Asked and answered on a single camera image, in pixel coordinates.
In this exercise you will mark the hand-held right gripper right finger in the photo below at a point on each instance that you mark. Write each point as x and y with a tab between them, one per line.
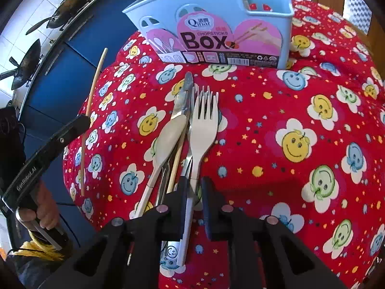
209	198

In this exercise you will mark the cream fork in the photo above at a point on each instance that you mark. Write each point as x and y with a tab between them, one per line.
203	132

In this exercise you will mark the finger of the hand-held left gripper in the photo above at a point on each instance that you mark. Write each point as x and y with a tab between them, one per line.
72	131

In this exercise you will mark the wok with ladle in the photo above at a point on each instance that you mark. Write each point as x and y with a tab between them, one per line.
70	6

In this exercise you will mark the metal fork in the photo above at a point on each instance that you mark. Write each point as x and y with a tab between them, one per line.
188	168

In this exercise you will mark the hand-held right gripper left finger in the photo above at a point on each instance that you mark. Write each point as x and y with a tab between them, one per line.
180	192

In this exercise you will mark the cream spoon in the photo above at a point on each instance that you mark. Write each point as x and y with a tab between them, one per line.
171	132

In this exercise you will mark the light blue utensil box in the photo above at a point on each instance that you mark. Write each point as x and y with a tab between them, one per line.
270	24

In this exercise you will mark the person's left hand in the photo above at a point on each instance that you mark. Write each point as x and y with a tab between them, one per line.
48	207

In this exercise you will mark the light wooden chopstick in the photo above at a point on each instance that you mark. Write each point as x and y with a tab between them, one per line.
96	78
177	162

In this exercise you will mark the red smiley flower tablecloth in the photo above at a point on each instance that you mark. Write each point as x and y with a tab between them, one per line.
255	102

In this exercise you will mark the yellow cloth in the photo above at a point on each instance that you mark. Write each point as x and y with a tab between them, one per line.
45	246

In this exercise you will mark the dark wok with spatulas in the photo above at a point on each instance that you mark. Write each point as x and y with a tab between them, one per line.
28	63

